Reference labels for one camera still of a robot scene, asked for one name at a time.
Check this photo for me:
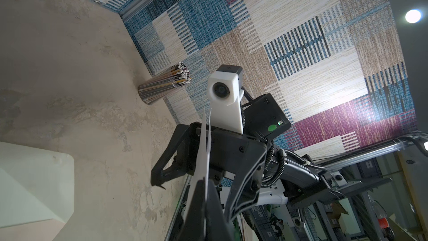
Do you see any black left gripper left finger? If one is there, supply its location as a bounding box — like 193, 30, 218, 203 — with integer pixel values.
177, 180, 207, 241

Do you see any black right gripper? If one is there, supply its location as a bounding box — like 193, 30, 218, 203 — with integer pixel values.
150, 122, 268, 221

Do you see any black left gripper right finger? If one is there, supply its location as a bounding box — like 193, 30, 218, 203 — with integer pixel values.
205, 180, 234, 241

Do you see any white letter with green border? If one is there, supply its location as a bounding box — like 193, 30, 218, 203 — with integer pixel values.
183, 109, 212, 220

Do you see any pink envelope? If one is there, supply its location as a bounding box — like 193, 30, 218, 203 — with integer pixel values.
1, 142, 75, 241

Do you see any cup of pencils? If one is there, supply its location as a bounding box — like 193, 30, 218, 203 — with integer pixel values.
138, 61, 191, 105

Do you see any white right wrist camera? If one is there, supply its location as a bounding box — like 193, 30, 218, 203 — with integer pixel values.
207, 65, 244, 134

